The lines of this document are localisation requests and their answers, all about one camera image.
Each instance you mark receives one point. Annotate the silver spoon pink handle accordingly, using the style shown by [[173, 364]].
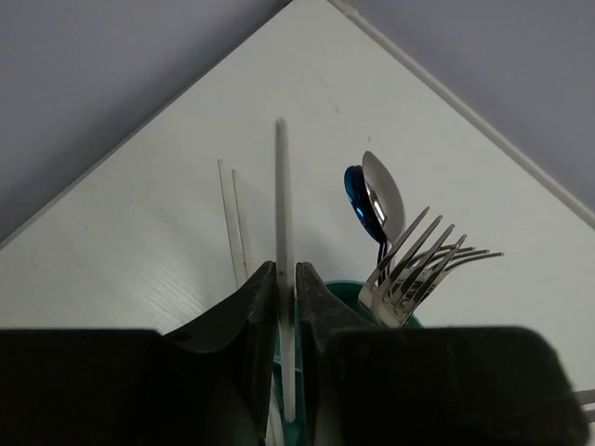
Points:
[[385, 198]]

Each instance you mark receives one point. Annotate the clear chopstick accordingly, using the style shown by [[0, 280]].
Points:
[[285, 269], [244, 239], [230, 216]]

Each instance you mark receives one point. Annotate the pink handled fork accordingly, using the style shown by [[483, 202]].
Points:
[[393, 260]]

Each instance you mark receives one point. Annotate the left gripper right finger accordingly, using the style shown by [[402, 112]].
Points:
[[369, 385]]

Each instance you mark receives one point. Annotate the green handled fork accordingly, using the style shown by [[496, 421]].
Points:
[[413, 285]]

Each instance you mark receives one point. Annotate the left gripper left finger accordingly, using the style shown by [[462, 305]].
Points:
[[206, 383]]

